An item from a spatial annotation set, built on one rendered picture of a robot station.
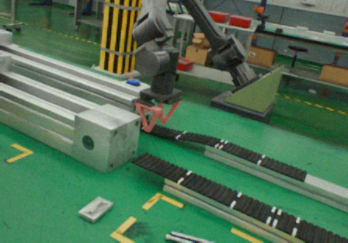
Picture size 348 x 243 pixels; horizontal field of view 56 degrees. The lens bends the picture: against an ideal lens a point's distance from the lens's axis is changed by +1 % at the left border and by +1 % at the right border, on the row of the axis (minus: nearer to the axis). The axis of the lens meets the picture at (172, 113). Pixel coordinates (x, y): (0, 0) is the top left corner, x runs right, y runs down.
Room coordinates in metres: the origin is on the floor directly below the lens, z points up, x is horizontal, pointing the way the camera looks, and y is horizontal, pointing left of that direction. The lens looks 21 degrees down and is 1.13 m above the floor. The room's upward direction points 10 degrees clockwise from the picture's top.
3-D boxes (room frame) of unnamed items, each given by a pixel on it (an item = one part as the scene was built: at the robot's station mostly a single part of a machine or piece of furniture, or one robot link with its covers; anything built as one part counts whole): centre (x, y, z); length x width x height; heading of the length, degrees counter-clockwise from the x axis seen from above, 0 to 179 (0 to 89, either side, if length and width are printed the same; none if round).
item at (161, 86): (0.77, 0.04, 0.91); 0.10 x 0.07 x 0.07; 154
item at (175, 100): (0.80, 0.03, 0.84); 0.07 x 0.07 x 0.09; 64
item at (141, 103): (0.75, 0.05, 0.84); 0.07 x 0.07 x 0.09; 64
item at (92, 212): (0.43, 0.09, 0.78); 0.05 x 0.03 x 0.01; 158
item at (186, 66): (3.96, -0.27, 0.50); 1.03 x 0.55 x 1.01; 77
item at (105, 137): (0.62, 0.12, 0.83); 0.12 x 0.09 x 0.10; 154
